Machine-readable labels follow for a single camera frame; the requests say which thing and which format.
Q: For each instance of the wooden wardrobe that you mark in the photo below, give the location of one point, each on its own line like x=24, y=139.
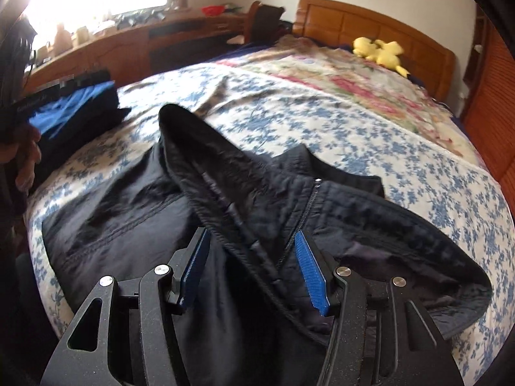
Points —
x=495, y=88

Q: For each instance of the red bowl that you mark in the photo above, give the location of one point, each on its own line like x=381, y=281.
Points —
x=213, y=10

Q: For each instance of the folded blue and black clothes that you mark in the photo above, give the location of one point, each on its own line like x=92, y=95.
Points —
x=68, y=108

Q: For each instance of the wooden cabinet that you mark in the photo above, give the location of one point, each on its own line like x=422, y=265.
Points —
x=132, y=48

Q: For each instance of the dark wooden chair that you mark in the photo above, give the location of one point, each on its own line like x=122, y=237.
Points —
x=267, y=20

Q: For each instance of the pink floral quilt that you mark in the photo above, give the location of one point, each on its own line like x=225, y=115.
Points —
x=362, y=84

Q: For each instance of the blue floral bed sheet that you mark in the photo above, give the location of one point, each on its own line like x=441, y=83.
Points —
x=322, y=128

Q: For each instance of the wooden bed headboard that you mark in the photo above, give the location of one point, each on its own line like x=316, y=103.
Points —
x=342, y=20

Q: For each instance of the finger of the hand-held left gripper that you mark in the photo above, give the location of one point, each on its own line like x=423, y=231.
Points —
x=88, y=77

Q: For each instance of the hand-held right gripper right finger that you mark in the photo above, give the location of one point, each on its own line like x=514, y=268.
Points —
x=312, y=273

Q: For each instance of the yellow plush toy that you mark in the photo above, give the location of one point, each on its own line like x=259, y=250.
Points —
x=378, y=52

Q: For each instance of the person's left hand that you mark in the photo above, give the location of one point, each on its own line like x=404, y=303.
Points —
x=28, y=157

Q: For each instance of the pale bottle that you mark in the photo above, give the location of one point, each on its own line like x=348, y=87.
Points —
x=63, y=38

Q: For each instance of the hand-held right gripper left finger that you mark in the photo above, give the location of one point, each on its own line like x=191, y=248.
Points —
x=195, y=265

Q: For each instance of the black jacket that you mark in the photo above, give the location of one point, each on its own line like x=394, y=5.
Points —
x=249, y=193

